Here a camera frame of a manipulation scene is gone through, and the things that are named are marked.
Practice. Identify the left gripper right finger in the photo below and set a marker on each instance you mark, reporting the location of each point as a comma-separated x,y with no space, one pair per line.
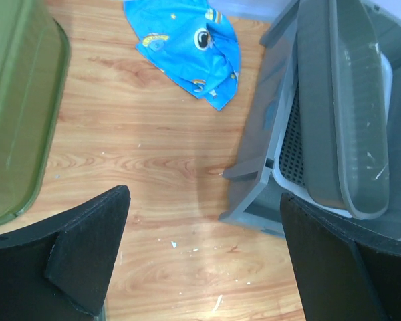
343,271

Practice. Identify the blue printed cloth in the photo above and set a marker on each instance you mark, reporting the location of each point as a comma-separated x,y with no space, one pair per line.
194,44

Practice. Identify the dark grey plastic tub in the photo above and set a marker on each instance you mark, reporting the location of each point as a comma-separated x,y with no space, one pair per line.
342,107

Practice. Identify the olive green slotted basket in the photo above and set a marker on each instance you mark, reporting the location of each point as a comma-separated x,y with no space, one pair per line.
34,59

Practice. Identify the large grey storage bin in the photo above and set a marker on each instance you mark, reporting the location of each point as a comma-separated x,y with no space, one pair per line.
255,187

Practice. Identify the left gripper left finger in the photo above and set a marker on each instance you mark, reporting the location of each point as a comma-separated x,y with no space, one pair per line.
60,268

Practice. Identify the light grey perforated basket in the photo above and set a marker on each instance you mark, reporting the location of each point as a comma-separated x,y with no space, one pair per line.
292,147

